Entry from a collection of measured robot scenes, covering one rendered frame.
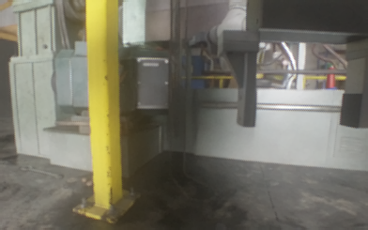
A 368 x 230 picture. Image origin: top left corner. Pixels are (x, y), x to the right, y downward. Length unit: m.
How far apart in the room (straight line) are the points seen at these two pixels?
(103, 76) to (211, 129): 1.03
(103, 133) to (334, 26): 0.81
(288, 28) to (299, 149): 1.50
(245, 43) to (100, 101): 0.73
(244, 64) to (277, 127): 1.41
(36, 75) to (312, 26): 1.84
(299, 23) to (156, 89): 1.05
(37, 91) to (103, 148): 1.12
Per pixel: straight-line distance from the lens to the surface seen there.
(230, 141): 1.60
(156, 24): 1.87
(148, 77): 1.22
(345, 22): 0.26
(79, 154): 1.49
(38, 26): 2.02
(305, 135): 1.67
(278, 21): 0.22
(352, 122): 0.28
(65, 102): 1.39
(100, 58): 0.86
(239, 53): 0.21
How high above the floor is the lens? 0.55
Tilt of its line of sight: 7 degrees down
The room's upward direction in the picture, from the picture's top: 1 degrees clockwise
